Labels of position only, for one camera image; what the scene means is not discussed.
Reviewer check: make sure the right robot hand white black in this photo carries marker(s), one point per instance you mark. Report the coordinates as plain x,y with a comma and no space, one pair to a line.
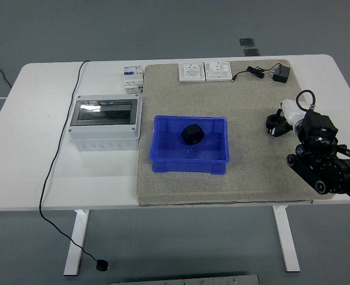
293,111

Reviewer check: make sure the small black hex nut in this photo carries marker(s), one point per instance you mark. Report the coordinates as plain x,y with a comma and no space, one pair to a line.
271,120

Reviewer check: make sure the large black hex nut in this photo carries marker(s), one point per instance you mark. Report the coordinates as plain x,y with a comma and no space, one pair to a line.
192,134

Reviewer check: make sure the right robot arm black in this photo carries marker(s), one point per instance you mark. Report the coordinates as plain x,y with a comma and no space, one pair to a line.
317,130

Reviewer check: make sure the blue plastic box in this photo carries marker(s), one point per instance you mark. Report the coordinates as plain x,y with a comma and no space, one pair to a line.
169,148

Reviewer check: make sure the grey distribution box clear lid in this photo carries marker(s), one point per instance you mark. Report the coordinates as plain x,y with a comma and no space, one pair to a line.
102,130

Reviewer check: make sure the black power adapter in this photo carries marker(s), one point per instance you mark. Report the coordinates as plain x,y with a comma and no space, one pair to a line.
281,74

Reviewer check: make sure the dark floor plate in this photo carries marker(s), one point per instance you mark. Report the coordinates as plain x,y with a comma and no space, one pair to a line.
251,52
246,42

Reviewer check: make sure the grey-brown mat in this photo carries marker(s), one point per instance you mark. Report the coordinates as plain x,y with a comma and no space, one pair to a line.
192,98

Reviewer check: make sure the white socket panel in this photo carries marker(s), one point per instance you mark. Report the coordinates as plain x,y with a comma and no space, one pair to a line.
191,72

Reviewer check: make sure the white table leg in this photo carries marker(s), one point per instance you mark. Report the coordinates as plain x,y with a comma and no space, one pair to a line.
285,237
76,243

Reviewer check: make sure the white circuit breaker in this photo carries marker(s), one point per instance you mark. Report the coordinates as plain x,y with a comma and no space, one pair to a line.
132,80

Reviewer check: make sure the white switch panel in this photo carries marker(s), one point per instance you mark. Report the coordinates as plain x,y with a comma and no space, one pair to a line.
218,71

